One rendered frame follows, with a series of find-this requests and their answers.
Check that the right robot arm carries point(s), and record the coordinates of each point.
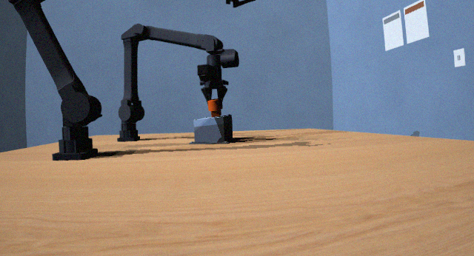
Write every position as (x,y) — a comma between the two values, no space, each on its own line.
(78,108)

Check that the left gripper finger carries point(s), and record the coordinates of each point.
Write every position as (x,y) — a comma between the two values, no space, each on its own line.
(221,93)
(207,93)

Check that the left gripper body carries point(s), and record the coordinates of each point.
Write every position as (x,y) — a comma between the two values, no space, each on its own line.
(214,84)

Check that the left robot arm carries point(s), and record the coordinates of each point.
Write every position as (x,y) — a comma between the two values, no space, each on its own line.
(129,113)

